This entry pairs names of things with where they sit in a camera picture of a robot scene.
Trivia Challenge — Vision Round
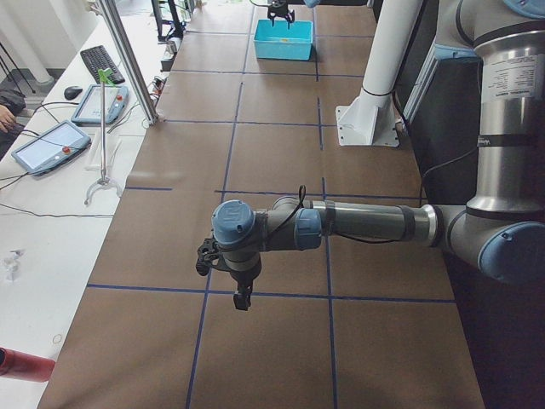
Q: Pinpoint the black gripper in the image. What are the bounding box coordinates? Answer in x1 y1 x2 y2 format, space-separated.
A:
230 268 261 311
267 0 295 26

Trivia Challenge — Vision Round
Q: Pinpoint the person hand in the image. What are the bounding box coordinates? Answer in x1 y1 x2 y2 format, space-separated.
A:
0 105 17 133

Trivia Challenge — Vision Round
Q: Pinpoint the teal plastic bin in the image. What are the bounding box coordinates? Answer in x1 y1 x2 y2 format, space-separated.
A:
254 19 313 60

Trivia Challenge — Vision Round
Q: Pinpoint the brown paper table cover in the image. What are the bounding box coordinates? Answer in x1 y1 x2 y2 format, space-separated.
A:
40 2 483 408

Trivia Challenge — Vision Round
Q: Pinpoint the metal stand with green clip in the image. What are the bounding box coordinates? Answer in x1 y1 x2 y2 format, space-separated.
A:
84 69 123 205

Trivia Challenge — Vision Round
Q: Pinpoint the black keyboard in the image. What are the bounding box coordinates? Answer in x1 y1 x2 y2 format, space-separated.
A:
80 45 125 84

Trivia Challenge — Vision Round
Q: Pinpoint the far teach pendant tablet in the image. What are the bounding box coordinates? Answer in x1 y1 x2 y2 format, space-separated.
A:
71 84 129 126

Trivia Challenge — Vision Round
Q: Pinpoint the teach pendant tablet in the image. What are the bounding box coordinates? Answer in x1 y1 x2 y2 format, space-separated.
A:
11 120 91 176
71 84 129 126

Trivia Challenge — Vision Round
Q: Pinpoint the black computer mouse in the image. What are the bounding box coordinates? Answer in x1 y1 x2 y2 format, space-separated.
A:
63 86 83 101

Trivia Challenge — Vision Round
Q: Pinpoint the crumpled white paper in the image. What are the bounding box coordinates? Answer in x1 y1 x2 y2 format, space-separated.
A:
2 249 26 283

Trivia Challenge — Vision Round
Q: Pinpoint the red cylinder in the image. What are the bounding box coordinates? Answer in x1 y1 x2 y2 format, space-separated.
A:
1 348 55 383

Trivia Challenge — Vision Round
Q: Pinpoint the near teach pendant tablet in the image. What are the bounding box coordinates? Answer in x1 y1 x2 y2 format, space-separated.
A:
11 120 91 176

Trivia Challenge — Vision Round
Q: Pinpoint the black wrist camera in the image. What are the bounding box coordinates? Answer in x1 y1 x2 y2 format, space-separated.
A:
195 238 227 276

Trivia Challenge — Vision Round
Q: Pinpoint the white camera pole mount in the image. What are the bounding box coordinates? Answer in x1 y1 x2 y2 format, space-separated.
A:
336 0 423 147

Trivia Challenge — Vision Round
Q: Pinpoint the aluminium profile post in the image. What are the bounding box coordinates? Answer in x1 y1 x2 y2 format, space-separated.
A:
95 0 158 126

